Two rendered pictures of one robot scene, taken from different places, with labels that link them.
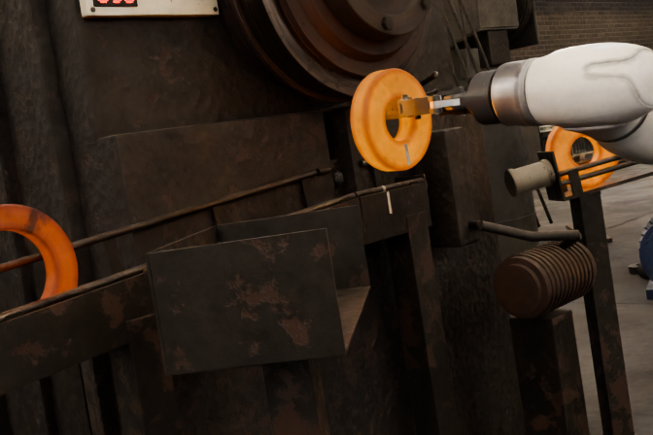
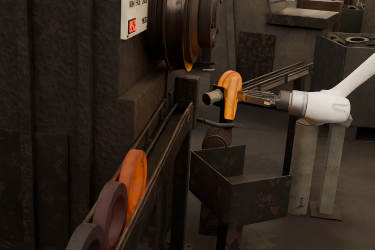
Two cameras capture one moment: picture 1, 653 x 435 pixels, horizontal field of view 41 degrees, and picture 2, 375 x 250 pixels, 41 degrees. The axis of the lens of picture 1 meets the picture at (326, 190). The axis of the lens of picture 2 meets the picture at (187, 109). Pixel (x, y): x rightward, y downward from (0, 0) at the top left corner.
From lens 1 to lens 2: 119 cm
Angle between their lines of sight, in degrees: 38
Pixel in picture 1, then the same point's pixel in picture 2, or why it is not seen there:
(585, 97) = (330, 115)
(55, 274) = (143, 178)
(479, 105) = (283, 106)
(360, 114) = (232, 99)
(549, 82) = (318, 106)
